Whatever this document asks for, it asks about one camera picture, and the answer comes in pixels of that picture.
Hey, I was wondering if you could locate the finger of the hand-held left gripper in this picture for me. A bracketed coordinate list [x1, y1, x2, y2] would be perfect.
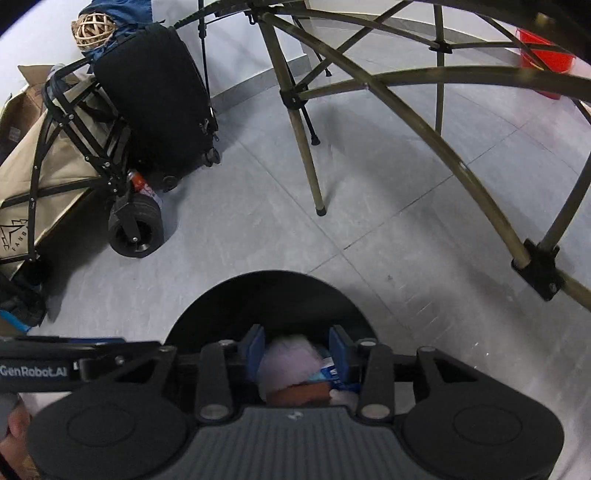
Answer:
[69, 338, 163, 384]

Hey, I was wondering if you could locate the brown round object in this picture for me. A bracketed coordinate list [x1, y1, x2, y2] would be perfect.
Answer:
[270, 383, 331, 408]

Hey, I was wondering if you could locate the red plastic bucket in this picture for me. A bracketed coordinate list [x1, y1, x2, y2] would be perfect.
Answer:
[515, 27, 578, 100]

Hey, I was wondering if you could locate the black camera tripod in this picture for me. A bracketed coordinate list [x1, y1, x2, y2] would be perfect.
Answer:
[197, 0, 214, 100]

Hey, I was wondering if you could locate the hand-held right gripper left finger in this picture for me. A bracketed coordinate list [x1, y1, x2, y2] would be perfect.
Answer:
[110, 325, 267, 422]

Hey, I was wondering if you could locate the folding slatted camping table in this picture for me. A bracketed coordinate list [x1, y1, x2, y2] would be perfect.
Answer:
[161, 0, 591, 311]

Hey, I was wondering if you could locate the person's left hand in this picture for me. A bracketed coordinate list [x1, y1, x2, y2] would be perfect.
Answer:
[0, 396, 34, 480]

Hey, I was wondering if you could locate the red and white can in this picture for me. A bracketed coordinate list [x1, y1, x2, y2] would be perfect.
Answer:
[126, 169, 163, 206]

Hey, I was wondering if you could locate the black suitcase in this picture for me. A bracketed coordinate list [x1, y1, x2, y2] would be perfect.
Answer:
[92, 23, 221, 193]

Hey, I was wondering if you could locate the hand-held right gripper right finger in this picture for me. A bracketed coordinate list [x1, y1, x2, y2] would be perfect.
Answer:
[328, 324, 482, 422]

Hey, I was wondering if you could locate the beige folding wagon cart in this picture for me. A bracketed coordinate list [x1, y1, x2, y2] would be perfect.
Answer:
[0, 64, 165, 278]

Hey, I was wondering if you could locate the pink fluffy plush toy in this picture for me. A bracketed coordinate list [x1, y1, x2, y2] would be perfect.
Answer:
[256, 335, 325, 401]

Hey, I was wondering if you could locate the black cylindrical bin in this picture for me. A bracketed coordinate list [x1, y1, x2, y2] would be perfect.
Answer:
[163, 270, 393, 409]

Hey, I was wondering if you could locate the woven wicker ball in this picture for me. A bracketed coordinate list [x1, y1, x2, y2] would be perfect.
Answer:
[71, 11, 114, 51]

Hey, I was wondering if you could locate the blue and white packet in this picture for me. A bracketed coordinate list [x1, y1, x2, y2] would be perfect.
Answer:
[318, 355, 345, 384]

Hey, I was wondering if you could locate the brown cardboard box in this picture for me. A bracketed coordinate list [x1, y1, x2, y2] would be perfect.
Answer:
[0, 64, 54, 158]

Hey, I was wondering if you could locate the dark blue bag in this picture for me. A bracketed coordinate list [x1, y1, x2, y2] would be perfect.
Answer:
[78, 0, 153, 62]

